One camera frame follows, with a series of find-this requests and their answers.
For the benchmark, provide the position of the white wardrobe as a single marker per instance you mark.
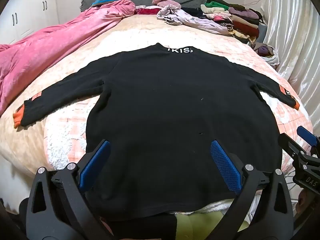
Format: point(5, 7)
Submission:
point(21, 18)

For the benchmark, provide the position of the stack of folded clothes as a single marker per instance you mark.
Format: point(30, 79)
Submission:
point(245, 24)

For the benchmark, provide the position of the green sleeve forearm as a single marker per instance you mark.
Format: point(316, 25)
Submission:
point(197, 226)

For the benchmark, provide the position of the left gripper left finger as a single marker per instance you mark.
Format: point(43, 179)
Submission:
point(57, 207)

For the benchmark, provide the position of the black IKISS sweater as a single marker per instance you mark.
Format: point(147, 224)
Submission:
point(160, 109)

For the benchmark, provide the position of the bag with purple clothes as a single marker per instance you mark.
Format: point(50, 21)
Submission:
point(267, 53)

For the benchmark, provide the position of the person's right hand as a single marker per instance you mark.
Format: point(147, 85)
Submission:
point(304, 200)

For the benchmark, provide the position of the lilac crumpled garment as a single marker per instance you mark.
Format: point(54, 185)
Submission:
point(175, 16)

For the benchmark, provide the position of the red garment near headboard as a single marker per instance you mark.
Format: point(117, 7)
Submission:
point(147, 10)

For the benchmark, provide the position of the pink velvet duvet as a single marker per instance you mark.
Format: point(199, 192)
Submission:
point(23, 61)

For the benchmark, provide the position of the pink fuzzy knit item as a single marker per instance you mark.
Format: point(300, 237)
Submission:
point(163, 3)

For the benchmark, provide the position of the white satin curtain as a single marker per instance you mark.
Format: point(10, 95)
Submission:
point(293, 30)

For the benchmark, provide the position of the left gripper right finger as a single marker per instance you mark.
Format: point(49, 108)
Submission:
point(273, 218)

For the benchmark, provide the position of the orange white plush blanket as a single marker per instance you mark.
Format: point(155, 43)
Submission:
point(60, 138)

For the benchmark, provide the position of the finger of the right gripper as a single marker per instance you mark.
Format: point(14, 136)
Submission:
point(290, 146)
point(307, 136)

